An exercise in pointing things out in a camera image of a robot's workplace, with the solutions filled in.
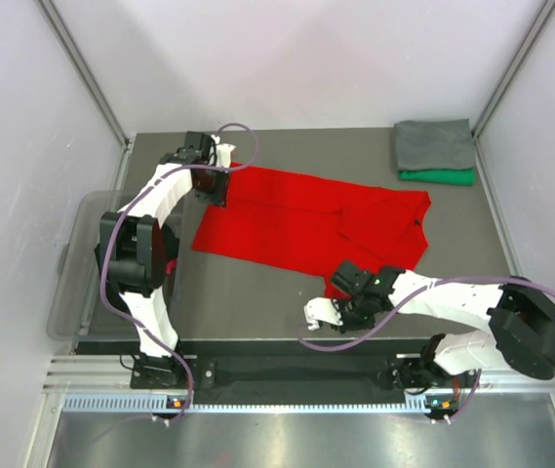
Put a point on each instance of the pink t shirt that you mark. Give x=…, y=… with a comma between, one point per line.
x=171, y=266

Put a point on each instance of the left aluminium frame post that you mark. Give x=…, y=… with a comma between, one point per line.
x=53, y=17

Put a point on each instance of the black t shirt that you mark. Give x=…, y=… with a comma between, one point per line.
x=99, y=252

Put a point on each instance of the aluminium frame post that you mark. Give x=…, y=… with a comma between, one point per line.
x=527, y=44
x=53, y=17

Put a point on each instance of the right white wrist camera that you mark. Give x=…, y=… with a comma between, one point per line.
x=319, y=311

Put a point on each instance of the folded grey t shirt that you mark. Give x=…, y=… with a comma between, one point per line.
x=433, y=145

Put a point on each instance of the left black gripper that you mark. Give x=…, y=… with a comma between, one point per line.
x=218, y=196

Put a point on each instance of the clear plastic bin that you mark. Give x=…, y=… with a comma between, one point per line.
x=77, y=312

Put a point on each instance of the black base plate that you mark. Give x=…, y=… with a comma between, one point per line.
x=211, y=372

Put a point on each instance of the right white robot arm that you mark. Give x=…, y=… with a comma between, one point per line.
x=511, y=326

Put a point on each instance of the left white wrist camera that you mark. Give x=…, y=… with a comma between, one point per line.
x=222, y=152

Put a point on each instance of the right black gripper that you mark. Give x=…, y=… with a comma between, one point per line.
x=348, y=325

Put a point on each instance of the folded green t shirt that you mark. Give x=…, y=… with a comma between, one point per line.
x=447, y=177

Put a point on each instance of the red t shirt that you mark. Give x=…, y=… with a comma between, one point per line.
x=311, y=225

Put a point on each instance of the right aluminium frame post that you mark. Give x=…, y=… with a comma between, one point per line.
x=527, y=44

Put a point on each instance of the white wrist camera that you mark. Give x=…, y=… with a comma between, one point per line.
x=222, y=152
x=319, y=311

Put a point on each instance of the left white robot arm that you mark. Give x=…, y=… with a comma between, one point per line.
x=137, y=247

